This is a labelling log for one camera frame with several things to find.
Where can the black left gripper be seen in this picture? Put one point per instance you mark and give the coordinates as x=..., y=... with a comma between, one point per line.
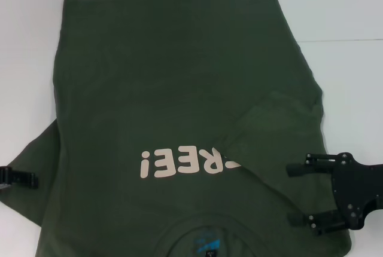
x=4, y=179

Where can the dark green printed t-shirt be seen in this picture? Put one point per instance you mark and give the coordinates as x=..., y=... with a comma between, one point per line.
x=179, y=59

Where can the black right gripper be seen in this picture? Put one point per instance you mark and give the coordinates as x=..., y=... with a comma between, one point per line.
x=359, y=182

